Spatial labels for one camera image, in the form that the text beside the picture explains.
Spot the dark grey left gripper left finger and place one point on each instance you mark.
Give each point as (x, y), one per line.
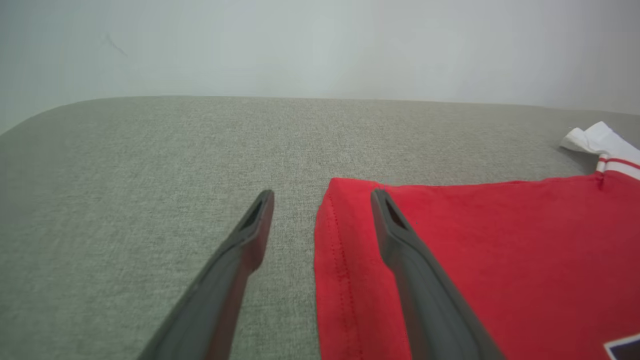
(225, 290)

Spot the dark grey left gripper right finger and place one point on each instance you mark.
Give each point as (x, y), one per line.
(425, 290)

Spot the red Bulls basketball jersey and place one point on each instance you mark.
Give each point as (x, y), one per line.
(500, 240)

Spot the grey fabric sofa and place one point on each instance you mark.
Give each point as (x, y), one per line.
(150, 165)

